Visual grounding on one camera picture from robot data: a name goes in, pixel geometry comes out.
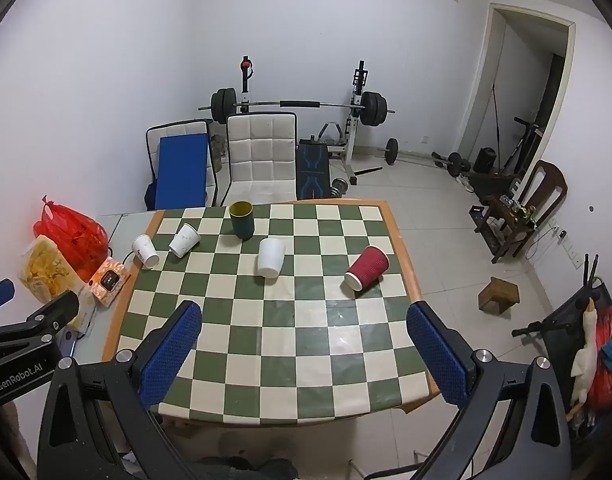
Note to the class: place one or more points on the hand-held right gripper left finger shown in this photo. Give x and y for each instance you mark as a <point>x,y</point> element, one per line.
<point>173,355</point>

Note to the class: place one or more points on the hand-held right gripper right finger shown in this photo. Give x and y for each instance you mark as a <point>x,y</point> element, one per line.
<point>435,355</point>

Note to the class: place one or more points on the white printed paper cup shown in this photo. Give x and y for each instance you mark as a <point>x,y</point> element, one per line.
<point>145,251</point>
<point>184,240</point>

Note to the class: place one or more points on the red ribbed paper cup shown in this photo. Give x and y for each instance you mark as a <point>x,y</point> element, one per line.
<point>368,267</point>

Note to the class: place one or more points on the plain white paper cup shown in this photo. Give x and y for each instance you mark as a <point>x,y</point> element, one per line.
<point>271,257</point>

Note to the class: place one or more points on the dark green cup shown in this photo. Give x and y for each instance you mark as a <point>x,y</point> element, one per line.
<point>242,222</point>

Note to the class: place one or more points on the yellow snack bag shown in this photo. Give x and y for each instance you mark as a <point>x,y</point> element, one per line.
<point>46,270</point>

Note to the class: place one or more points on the orange packet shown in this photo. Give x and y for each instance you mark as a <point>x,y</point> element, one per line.
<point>108,281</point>

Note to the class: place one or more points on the red plastic bag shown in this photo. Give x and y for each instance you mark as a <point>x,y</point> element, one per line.
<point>73,235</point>

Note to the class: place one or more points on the small wooden stool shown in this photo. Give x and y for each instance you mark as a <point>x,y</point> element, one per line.
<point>498,294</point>

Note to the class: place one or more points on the grey side table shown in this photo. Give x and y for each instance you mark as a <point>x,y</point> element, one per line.
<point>113,230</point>

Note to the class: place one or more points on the black folding cart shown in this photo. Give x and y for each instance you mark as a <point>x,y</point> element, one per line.
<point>560,330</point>

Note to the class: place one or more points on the green white checkered tablecloth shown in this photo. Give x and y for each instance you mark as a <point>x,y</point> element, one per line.
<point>306,320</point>

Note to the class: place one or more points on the white goose toy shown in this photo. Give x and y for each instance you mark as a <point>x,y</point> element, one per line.
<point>584,355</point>

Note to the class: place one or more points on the dark wooden chair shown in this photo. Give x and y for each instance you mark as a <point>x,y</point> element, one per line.
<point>515,212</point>

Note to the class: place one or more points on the red mesh bag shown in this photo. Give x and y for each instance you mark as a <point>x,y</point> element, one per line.
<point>605,360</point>

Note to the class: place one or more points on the white shoes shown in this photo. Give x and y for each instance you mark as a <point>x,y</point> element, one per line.
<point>467,182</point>

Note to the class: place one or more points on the blue board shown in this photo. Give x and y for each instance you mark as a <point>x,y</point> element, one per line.
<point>182,170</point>

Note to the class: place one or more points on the small silver dumbbell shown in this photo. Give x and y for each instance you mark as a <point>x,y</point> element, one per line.
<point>338,187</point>

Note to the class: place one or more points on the black cylinder bin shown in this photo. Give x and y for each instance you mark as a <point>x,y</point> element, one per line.
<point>484,161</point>

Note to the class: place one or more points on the white padded chair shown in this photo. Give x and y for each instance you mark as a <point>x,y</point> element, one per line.
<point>260,157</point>

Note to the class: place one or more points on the black blue bench pad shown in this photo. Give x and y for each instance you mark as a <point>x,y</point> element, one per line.
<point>313,170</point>

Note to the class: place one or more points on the white weight rack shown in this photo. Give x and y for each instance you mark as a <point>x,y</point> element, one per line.
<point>355,125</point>

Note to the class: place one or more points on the barbell with black plates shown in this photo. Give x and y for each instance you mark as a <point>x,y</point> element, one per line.
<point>373,108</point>

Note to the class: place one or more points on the white door frame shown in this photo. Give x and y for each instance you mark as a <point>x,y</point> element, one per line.
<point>485,75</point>

